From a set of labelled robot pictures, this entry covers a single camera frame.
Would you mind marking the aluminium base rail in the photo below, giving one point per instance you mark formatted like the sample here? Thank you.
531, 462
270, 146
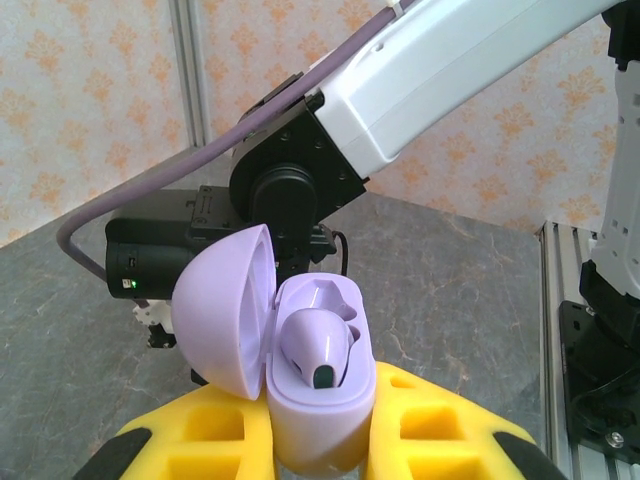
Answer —
550, 350

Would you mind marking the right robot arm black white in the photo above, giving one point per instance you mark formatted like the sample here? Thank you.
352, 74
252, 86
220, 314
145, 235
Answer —
450, 65

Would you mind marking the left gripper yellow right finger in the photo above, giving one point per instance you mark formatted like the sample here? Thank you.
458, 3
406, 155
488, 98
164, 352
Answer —
385, 440

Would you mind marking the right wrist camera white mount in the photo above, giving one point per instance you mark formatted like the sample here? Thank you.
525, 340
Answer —
150, 315

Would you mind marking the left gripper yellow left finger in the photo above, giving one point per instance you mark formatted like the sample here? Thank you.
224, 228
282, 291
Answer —
250, 440

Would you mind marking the purple earbud charging case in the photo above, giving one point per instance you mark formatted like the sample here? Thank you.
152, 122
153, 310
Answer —
310, 415

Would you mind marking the aluminium corner post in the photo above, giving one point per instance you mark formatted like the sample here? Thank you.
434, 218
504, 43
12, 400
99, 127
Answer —
190, 75

